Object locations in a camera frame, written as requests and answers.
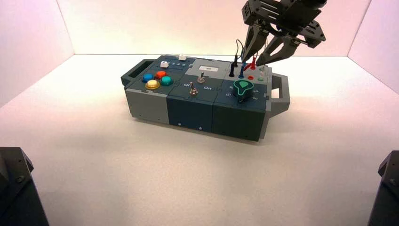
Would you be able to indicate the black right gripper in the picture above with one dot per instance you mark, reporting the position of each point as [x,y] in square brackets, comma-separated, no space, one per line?
[286,15]

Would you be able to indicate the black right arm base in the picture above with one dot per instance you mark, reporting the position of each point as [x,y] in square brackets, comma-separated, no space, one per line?
[388,199]

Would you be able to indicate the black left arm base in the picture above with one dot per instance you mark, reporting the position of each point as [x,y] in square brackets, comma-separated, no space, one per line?
[15,193]

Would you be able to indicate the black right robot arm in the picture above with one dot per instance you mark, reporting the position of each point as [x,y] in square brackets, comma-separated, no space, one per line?
[318,2]

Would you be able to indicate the green and black rotary knob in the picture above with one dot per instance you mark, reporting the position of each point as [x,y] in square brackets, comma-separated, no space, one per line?
[243,89]

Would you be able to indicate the small white LCD display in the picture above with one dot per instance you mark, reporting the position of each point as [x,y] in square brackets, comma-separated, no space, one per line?
[207,68]

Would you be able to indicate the white slider knob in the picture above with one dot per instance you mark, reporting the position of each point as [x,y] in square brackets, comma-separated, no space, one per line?
[164,64]
[182,57]

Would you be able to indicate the grey and blue control box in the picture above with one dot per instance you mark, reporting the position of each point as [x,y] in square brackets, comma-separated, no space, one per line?
[189,109]

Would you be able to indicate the teal round push button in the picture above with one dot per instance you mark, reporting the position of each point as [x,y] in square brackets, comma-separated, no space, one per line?
[166,81]

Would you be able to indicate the red round push button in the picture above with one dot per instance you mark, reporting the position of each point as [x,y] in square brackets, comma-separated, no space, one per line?
[161,75]

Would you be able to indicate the yellow round push button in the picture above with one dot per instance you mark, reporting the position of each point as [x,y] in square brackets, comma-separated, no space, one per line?
[152,84]

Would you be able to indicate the blue round push button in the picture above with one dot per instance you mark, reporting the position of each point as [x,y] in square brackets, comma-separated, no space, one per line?
[147,77]

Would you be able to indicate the metal toggle switch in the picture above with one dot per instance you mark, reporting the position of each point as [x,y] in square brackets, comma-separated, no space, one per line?
[201,77]
[193,90]

